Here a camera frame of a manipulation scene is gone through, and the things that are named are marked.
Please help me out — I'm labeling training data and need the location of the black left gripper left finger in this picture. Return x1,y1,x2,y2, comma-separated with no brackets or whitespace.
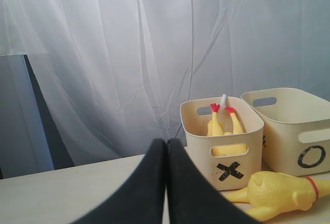
72,138,167,223

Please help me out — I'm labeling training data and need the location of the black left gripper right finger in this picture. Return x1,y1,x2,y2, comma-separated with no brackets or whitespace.
167,138,259,223

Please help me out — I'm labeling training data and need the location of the headless yellow rubber chicken body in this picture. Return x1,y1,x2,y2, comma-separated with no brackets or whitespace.
206,103,248,157

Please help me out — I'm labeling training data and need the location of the yellow rubber chicken back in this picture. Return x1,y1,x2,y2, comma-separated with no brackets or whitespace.
224,171,329,222

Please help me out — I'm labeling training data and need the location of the cream bin marked X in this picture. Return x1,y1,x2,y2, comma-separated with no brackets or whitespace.
180,97,264,190

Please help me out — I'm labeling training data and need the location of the cream bin marked O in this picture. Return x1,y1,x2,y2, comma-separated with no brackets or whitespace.
241,87,329,176

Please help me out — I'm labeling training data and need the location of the white backdrop curtain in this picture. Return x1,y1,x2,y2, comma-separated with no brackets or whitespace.
1,0,329,166

